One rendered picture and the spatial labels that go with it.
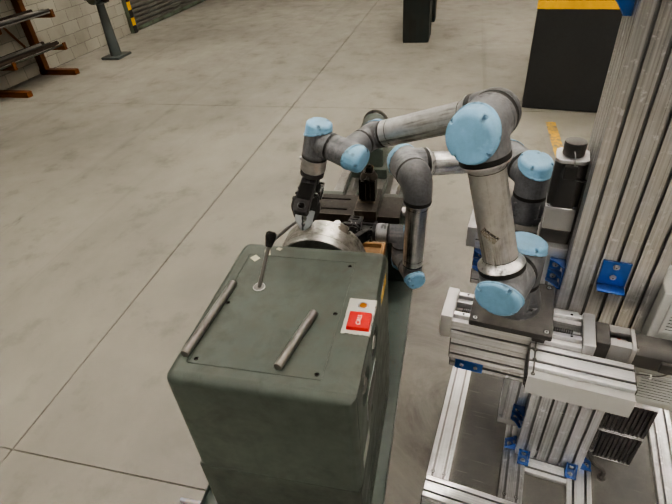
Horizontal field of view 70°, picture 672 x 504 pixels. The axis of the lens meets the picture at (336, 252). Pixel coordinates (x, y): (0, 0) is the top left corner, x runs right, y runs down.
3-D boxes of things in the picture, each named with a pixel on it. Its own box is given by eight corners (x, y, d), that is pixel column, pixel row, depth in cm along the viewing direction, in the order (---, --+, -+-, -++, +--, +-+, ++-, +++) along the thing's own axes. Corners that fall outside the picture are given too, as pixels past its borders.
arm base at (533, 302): (541, 290, 146) (548, 265, 140) (539, 325, 135) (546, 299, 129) (490, 281, 151) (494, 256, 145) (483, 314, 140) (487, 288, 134)
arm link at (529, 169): (523, 202, 167) (530, 167, 159) (504, 184, 178) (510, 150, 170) (555, 196, 169) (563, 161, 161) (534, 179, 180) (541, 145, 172)
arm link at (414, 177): (443, 171, 154) (430, 288, 183) (430, 156, 163) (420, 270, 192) (409, 176, 152) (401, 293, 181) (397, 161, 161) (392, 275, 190)
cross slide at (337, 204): (399, 226, 220) (399, 217, 218) (308, 220, 229) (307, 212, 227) (403, 205, 235) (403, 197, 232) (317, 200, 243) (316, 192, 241)
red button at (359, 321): (368, 334, 125) (368, 328, 124) (346, 331, 126) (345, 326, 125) (372, 318, 129) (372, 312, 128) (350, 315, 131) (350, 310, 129)
